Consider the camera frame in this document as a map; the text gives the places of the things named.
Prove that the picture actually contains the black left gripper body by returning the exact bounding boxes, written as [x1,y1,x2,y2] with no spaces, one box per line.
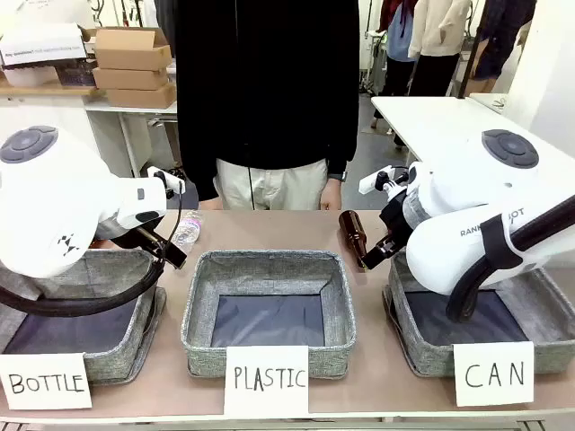
[110,223,159,253]

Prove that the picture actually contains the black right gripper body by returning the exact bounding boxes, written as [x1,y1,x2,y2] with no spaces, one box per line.
[378,195,415,246]

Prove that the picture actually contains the grey basket labelled bottle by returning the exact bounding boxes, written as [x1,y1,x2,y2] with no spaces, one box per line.
[0,248,167,385]

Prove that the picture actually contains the grey basket labelled plastic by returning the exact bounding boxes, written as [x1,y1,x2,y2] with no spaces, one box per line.
[181,249,358,379]

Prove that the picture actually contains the grey basket labelled can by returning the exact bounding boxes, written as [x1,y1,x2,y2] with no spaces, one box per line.
[381,249,575,378]

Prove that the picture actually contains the paper sign reading can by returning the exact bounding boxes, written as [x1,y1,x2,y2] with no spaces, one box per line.
[452,340,535,408]

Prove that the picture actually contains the person's left hand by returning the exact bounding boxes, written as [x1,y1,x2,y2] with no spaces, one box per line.
[319,178,345,212]

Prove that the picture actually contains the clear plastic bottle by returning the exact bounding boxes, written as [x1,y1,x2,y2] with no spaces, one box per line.
[171,209,204,253]

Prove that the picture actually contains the brown glass bottle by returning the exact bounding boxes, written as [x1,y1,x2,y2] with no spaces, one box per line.
[337,209,370,271]

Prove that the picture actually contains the white table with legs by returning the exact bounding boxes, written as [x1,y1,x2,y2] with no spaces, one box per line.
[84,62,180,179]

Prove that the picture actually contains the flat closed cardboard box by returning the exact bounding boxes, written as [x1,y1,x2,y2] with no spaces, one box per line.
[92,66,171,91]
[105,83,178,110]

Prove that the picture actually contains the paper sign reading plastic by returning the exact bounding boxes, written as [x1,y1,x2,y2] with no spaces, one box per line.
[223,345,310,417]

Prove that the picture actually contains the paper sign reading bottle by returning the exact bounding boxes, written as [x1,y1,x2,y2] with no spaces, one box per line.
[0,352,93,410]

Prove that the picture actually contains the wooden shelf board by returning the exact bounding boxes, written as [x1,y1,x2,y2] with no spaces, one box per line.
[0,80,107,98]

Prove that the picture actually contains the dark purple box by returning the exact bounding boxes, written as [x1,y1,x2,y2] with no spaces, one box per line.
[56,58,99,88]

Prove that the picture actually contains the person in blue top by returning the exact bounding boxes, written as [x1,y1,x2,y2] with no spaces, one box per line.
[379,0,418,98]

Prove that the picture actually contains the black metal pole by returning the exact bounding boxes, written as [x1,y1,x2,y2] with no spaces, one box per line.
[456,0,494,100]

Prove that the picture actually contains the person in black hoodie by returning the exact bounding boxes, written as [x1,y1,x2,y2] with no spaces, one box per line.
[172,0,361,212]

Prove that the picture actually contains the open cardboard box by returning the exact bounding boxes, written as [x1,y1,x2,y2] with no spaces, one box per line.
[83,26,173,72]

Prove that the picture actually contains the white plastic container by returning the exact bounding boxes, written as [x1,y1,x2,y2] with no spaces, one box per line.
[2,65,60,89]

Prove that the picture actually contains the person in cream sweater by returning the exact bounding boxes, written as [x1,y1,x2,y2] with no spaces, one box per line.
[406,0,473,98]

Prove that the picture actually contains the person in dark clothes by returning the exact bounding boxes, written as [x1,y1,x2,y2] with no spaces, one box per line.
[471,0,539,82]

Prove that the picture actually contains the white box with print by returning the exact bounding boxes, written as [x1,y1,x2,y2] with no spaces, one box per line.
[0,21,90,69]

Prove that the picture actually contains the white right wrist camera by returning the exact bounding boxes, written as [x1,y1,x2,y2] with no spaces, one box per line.
[358,165,411,195]

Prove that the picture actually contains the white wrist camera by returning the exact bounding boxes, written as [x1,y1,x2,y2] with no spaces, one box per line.
[146,165,186,199]
[358,165,411,195]

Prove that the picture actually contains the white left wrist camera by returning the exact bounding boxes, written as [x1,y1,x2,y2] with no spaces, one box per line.
[146,165,186,199]

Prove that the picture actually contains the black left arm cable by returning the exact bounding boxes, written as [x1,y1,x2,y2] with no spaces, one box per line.
[0,179,185,318]

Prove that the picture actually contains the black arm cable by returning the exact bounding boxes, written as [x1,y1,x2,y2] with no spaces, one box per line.
[0,179,185,318]
[446,192,575,322]

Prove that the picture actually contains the black strap on arm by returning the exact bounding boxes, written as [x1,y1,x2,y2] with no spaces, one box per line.
[479,214,526,271]

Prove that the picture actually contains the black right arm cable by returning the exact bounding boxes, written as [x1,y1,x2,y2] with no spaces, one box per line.
[446,192,575,322]

